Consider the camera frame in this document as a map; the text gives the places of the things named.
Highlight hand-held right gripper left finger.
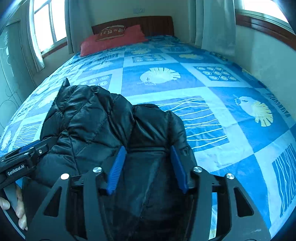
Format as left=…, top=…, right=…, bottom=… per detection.
left=25, top=146, right=127, bottom=241

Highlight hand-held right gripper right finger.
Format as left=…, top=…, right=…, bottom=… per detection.
left=171, top=146, right=271, bottom=241

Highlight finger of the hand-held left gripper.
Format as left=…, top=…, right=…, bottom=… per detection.
left=28, top=144, right=55, bottom=163
left=18, top=137, right=57, bottom=152

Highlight black puffer jacket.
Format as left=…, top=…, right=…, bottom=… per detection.
left=22, top=77, right=210, bottom=241

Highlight person's left hand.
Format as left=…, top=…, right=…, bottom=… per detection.
left=0, top=184, right=28, bottom=231

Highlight frosted glass wardrobe doors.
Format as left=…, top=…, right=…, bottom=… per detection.
left=0, top=21, right=37, bottom=130

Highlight blue patterned bedsheet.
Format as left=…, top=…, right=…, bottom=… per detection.
left=0, top=35, right=296, bottom=237

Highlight white sheer curtain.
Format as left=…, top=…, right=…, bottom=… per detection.
left=201, top=0, right=237, bottom=57
left=20, top=0, right=45, bottom=72

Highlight wooden framed window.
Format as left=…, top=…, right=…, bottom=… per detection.
left=235, top=0, right=296, bottom=50
left=29, top=0, right=67, bottom=57

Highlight grey curtain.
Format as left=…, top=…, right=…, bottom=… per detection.
left=64, top=0, right=81, bottom=55
left=187, top=0, right=204, bottom=47

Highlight red pillow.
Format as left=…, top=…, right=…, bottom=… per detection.
left=80, top=25, right=148, bottom=57

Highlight brown embroidered cushion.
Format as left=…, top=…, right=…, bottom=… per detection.
left=96, top=25, right=127, bottom=42

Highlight wooden headboard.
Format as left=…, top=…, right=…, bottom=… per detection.
left=91, top=16, right=174, bottom=37

